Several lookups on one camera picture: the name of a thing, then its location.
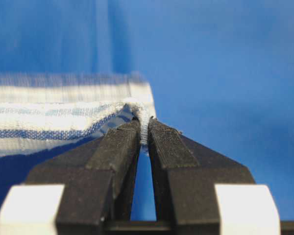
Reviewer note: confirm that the blue table cloth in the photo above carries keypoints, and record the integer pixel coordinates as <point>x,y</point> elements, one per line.
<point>221,71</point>

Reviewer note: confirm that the white blue striped towel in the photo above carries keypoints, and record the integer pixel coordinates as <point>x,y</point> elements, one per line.
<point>42,111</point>

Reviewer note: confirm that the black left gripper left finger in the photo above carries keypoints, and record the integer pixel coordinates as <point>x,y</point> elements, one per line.
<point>98,176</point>

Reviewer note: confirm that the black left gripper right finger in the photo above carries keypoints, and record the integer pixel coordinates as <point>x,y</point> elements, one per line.
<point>184,173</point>

